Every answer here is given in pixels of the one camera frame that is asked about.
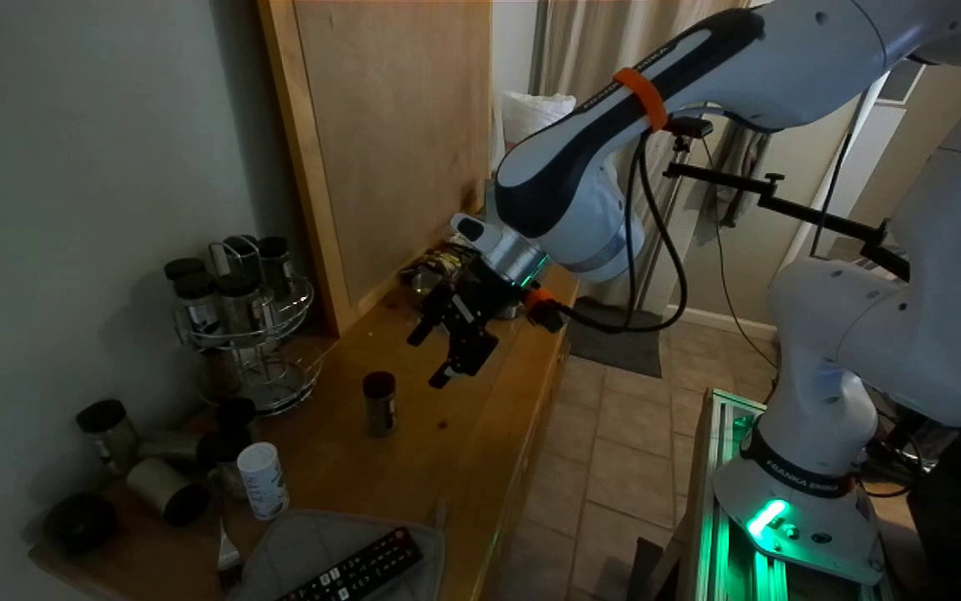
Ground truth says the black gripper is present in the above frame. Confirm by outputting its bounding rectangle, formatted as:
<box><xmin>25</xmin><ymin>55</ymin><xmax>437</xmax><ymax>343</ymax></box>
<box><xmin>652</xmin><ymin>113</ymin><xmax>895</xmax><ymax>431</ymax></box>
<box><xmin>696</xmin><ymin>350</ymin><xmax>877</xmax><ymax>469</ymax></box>
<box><xmin>403</xmin><ymin>262</ymin><xmax>526</xmax><ymax>390</ymax></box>

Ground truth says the basil spice jar black lid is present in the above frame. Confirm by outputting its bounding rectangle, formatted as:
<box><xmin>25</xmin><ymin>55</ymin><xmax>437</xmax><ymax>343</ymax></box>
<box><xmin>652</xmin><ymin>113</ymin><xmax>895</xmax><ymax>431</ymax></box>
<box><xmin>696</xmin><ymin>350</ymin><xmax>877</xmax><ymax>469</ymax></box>
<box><xmin>361</xmin><ymin>368</ymin><xmax>400</xmax><ymax>442</ymax></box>

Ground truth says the white spice container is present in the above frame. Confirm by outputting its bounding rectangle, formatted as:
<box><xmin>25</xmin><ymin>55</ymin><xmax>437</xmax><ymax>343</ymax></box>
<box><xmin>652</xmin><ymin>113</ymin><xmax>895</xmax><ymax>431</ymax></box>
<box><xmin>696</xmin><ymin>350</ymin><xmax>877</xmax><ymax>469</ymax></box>
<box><xmin>233</xmin><ymin>438</ymin><xmax>293</xmax><ymax>526</ymax></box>

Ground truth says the black round container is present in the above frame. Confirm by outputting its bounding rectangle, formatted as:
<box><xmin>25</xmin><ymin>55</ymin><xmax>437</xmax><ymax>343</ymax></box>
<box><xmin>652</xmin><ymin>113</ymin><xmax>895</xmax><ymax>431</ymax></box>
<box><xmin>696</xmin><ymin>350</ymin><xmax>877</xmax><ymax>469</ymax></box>
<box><xmin>38</xmin><ymin>491</ymin><xmax>122</xmax><ymax>560</ymax></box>

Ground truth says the wooden dresser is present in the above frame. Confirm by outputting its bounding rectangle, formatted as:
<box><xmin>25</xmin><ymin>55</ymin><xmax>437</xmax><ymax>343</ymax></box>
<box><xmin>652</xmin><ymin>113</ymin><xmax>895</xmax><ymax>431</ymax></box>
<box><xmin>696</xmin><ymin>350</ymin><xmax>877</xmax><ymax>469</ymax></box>
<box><xmin>25</xmin><ymin>262</ymin><xmax>585</xmax><ymax>601</ymax></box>

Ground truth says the plywood board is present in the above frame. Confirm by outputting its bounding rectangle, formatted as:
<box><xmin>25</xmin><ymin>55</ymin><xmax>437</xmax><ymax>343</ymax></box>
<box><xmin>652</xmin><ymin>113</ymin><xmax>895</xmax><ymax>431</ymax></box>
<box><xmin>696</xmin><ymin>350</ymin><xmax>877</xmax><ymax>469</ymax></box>
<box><xmin>255</xmin><ymin>0</ymin><xmax>496</xmax><ymax>341</ymax></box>

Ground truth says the black remote control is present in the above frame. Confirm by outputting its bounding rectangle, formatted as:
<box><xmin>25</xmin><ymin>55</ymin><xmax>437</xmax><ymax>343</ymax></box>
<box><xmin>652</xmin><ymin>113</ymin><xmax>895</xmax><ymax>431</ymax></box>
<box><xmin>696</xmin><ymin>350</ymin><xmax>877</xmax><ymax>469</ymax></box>
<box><xmin>275</xmin><ymin>526</ymin><xmax>428</xmax><ymax>601</ymax></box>

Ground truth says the metal robot stand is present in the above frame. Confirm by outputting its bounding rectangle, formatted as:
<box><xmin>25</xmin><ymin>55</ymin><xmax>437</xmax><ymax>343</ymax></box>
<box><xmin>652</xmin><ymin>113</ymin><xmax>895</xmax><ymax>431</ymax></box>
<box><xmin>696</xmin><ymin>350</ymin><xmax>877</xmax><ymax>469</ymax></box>
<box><xmin>676</xmin><ymin>383</ymin><xmax>895</xmax><ymax>601</ymax></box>

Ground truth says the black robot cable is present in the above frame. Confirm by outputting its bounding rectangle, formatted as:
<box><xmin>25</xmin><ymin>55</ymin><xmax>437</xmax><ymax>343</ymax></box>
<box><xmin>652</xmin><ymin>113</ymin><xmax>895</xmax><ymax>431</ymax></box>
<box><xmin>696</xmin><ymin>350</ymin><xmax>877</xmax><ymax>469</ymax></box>
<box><xmin>522</xmin><ymin>126</ymin><xmax>692</xmax><ymax>337</ymax></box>

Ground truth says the chrome wire spice rack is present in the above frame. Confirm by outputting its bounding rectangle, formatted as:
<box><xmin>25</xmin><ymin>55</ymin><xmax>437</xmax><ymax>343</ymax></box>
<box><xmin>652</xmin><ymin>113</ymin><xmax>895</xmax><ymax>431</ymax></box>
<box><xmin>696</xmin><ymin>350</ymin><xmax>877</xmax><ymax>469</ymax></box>
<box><xmin>167</xmin><ymin>231</ymin><xmax>324</xmax><ymax>419</ymax></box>

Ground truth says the orange strap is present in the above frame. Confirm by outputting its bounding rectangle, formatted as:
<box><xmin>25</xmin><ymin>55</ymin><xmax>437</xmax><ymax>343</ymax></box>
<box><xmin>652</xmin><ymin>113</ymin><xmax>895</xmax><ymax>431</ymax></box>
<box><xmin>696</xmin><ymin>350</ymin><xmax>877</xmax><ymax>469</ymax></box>
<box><xmin>609</xmin><ymin>65</ymin><xmax>673</xmax><ymax>134</ymax></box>

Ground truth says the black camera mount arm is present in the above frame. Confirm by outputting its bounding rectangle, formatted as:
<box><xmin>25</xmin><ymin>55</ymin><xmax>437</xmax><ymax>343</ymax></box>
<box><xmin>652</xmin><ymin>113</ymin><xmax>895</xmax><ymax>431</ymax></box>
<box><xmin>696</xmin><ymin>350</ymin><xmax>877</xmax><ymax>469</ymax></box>
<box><xmin>661</xmin><ymin>109</ymin><xmax>915</xmax><ymax>284</ymax></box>

